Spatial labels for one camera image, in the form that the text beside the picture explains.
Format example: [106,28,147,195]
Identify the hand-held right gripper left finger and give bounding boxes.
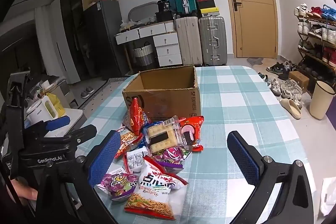
[35,130,122,224]

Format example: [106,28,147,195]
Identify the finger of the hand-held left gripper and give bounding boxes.
[37,115,71,132]
[62,124,98,147]

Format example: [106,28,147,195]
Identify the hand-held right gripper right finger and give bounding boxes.
[226,131,314,224]

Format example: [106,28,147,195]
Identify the orange noodle snack packet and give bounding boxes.
[114,127,143,159]

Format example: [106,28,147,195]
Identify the purple snack packet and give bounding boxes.
[94,172,139,202]
[154,147,192,174]

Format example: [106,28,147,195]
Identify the white red-edged snack packet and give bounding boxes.
[123,147,150,174]

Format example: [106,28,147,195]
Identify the red triangular chip packet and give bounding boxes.
[123,97,149,135]

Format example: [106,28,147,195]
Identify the clear cracker packet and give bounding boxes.
[143,116,184,156]

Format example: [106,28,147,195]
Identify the white and red noodle packet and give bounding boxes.
[124,156,189,220]

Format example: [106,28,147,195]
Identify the red sandwich cookie packet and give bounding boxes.
[179,116,205,147]

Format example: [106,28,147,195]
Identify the brown cardboard box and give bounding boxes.
[122,65,202,122]

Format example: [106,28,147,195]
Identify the person's left hand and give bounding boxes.
[10,181,37,201]

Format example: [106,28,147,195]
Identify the yellow bag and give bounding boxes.
[51,93,66,117]

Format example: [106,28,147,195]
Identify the white kettle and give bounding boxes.
[26,95,57,126]

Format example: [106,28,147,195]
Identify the beige slipper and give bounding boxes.
[280,98,303,119]

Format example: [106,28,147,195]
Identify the pile of sneakers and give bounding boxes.
[257,61,303,104]

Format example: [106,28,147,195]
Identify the white plastic bag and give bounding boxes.
[319,177,336,216]

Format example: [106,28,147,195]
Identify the dark wardrobe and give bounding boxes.
[59,0,97,83]

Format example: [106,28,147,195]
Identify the cream bin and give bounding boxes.
[309,80,335,120]

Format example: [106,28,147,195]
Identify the grey door mat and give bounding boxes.
[246,57,263,67]

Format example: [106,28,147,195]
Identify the small cardboard carton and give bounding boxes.
[288,71,310,88]

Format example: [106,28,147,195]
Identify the black refrigerator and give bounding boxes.
[83,0,129,80]

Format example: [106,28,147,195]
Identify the woven laundry basket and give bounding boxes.
[130,43,155,67]

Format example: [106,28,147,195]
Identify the pale plastic bag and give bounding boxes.
[119,20,137,31]

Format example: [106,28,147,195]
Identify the silver suitcase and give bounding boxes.
[198,16,227,67]

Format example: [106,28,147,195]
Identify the white drawer desk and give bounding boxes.
[115,21,183,68]

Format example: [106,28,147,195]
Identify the beige suitcase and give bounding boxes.
[175,17,203,66]

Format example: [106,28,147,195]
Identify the tan wooden door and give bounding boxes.
[217,0,279,59]

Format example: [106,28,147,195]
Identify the grey oval tray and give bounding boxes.
[128,2,159,23]

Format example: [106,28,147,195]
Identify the black storage box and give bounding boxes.
[155,11,175,23]

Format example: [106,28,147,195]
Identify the rows of assorted shoes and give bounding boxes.
[293,3,336,68]

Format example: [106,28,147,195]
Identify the yellow and black shoe box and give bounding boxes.
[197,7,220,18]

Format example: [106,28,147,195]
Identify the black printed pack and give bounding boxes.
[157,0,172,13]

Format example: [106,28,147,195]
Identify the wooden shoe rack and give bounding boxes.
[297,14,336,98]

